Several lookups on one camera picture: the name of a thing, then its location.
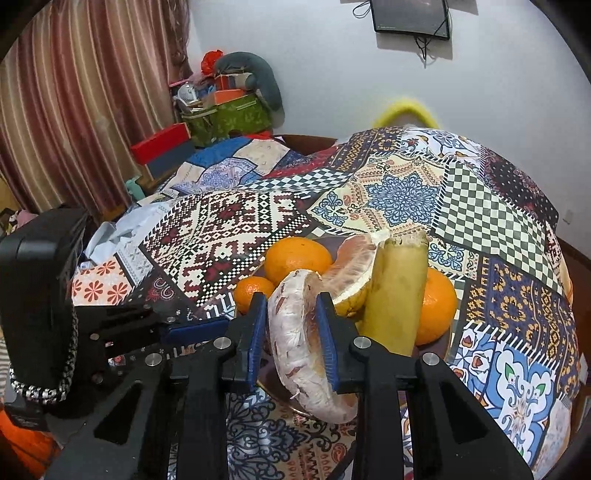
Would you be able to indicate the peeled white pomelo segment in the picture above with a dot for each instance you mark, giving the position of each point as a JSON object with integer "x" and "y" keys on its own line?
{"x": 295, "y": 350}

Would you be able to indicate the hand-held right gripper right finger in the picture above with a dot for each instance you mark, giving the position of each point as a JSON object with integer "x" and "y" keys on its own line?
{"x": 328, "y": 341}

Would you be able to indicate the dark purple plate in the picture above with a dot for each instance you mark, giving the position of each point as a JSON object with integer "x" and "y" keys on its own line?
{"x": 434, "y": 353}

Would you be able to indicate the yellow plush object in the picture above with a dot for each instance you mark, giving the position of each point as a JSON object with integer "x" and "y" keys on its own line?
{"x": 406, "y": 110}

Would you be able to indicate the red box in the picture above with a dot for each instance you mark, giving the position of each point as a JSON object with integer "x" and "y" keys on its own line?
{"x": 161, "y": 141}

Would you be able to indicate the small orange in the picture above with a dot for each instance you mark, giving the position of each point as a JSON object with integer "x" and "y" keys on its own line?
{"x": 247, "y": 293}

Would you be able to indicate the orange box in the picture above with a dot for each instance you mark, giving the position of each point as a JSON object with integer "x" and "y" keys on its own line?
{"x": 233, "y": 97}

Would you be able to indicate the orange fabric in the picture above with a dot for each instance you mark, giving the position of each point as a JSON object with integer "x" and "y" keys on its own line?
{"x": 23, "y": 447}

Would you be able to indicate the long yellow-green sugarcane piece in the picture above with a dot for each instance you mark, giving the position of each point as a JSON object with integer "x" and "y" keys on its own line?
{"x": 395, "y": 295}

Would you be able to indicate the large orange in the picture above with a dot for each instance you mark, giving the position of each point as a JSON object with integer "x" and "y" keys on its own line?
{"x": 295, "y": 261}
{"x": 436, "y": 304}

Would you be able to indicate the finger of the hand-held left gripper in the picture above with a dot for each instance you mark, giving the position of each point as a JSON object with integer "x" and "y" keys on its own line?
{"x": 194, "y": 330}

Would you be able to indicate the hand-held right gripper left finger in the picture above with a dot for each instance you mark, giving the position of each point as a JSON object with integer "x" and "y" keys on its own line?
{"x": 256, "y": 341}

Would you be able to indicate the patterned patchwork tablecloth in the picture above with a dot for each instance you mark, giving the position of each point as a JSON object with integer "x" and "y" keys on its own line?
{"x": 485, "y": 230}

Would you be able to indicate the teal plastic object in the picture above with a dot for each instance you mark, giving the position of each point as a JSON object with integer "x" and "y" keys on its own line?
{"x": 134, "y": 189}

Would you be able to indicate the wall-mounted black screen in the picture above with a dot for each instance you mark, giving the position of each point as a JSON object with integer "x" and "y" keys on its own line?
{"x": 411, "y": 16}

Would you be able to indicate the grey neck pillow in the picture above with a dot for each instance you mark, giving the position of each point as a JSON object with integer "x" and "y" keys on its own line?
{"x": 272, "y": 87}

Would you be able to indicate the pale blue crumpled cloth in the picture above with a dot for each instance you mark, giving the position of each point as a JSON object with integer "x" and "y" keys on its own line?
{"x": 120, "y": 230}

